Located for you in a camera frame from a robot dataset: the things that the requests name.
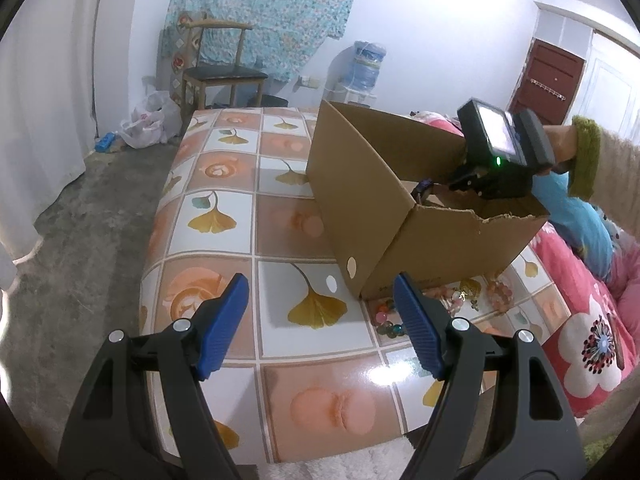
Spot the white curtain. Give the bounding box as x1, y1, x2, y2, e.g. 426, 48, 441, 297
0, 35, 101, 291

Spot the person's right hand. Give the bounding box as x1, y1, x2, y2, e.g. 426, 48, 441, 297
542, 125, 576, 176

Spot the small gold earring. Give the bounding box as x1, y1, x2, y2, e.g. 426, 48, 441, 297
460, 280, 483, 308

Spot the colourful bead bracelet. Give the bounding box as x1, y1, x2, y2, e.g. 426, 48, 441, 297
372, 297, 408, 338

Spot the wooden chair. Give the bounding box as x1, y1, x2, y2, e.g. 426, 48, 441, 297
181, 17, 270, 111

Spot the white plastic bag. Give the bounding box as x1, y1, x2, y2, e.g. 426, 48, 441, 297
120, 90, 182, 149

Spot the brown door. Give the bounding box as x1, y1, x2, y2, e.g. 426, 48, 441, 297
510, 39, 587, 126

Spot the pink bead bracelet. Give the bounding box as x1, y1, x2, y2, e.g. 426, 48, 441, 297
487, 280, 516, 311

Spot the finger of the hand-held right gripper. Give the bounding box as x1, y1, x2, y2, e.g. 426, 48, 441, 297
412, 162, 483, 201

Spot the tile patterned tablecloth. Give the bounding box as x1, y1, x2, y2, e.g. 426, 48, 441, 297
137, 106, 576, 466

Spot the brown cardboard box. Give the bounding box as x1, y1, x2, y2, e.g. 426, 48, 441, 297
306, 99, 551, 302

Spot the patterned folded board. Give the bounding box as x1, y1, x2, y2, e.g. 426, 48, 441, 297
157, 10, 208, 106

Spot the person's right forearm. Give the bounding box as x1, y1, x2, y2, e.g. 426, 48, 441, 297
567, 115, 640, 241

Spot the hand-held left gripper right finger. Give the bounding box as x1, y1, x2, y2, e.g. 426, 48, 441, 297
393, 272, 586, 480

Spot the white fluffy rug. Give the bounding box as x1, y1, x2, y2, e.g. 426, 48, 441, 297
265, 435, 426, 480

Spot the white door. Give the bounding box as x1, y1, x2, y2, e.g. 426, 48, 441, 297
570, 30, 640, 146

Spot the blue floral wall cloth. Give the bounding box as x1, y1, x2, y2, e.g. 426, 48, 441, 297
165, 0, 362, 83

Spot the white water dispenser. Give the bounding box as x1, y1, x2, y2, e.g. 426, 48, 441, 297
325, 85, 378, 111

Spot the pink floral blanket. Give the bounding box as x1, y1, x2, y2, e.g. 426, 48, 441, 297
410, 110, 640, 418

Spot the pale bead bracelet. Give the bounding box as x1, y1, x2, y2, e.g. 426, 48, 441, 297
425, 287, 463, 313

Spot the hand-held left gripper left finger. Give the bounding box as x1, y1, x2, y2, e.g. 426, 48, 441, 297
57, 273, 251, 480

